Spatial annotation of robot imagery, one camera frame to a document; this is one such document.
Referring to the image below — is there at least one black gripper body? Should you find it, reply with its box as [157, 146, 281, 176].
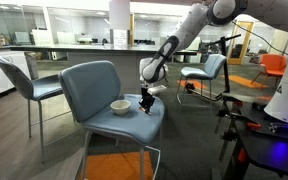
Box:
[140, 88, 155, 110]

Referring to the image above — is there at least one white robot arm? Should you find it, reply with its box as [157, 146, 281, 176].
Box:
[142, 0, 288, 119]

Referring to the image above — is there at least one white bowl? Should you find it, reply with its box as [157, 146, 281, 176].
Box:
[110, 100, 131, 115]

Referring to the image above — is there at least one black scooter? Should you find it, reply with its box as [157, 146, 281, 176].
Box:
[181, 34, 240, 101]

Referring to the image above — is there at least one light blue chair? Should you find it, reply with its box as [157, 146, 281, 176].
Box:
[58, 60, 165, 180]

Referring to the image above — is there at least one far blue chair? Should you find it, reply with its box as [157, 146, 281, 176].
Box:
[178, 54, 227, 101]

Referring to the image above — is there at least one grey bar stool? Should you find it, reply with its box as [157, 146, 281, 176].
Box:
[0, 56, 63, 163]

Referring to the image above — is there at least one long grey counter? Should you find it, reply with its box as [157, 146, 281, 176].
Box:
[9, 43, 198, 94]

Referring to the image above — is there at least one orange armchair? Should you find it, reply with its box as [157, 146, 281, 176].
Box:
[252, 54, 287, 88]

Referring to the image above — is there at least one black robot table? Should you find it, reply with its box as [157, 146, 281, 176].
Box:
[215, 93, 288, 180]

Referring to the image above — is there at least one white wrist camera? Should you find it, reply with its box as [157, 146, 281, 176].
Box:
[147, 85, 167, 95]

